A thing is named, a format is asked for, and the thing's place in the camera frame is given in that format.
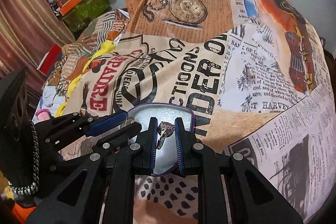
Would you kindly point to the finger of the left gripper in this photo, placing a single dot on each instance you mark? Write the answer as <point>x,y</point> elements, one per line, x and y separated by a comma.
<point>61,131</point>
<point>117,140</point>

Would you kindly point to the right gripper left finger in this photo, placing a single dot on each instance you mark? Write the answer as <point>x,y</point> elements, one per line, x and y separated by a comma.
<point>144,159</point>

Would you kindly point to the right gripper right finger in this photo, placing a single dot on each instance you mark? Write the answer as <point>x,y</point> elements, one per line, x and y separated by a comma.
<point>190,153</point>

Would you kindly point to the newspaper print bedsheet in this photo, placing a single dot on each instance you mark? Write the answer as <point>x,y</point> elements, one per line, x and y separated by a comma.
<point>253,72</point>

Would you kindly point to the pink small bottle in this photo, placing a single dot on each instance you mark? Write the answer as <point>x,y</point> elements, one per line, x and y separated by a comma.
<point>43,115</point>

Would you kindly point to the green patterned bag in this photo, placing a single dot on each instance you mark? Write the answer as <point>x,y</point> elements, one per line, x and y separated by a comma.
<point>83,13</point>

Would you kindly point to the red and white box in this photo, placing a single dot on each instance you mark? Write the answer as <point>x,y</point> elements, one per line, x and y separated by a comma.
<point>47,64</point>

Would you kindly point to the orange box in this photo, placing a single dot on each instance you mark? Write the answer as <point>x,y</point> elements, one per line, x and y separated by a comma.
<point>67,5</point>

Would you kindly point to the striped maroon curtain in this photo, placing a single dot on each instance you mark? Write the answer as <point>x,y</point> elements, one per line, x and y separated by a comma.
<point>29,29</point>

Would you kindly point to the purple heart jewelry box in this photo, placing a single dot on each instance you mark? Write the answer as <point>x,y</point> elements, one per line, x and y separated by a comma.
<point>166,157</point>

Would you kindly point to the yellow cloth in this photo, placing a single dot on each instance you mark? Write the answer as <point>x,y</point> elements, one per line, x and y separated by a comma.
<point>106,47</point>

